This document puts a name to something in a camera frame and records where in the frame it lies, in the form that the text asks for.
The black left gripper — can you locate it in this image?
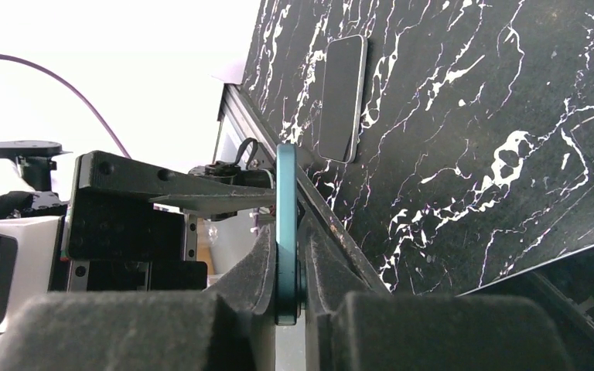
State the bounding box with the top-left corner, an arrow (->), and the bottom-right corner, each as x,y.
63,151 -> 277,291

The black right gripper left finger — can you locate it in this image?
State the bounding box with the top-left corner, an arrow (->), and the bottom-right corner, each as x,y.
0,226 -> 275,370

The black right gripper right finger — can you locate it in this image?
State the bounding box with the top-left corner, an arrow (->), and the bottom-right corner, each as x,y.
299,207 -> 574,370

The black smartphone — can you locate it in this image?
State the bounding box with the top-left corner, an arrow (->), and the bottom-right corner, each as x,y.
456,241 -> 594,370
318,35 -> 367,164

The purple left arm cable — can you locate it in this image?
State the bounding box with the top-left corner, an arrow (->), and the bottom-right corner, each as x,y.
0,53 -> 132,160

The blue smartphone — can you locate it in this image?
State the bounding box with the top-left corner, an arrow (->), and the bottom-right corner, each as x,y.
275,144 -> 302,326

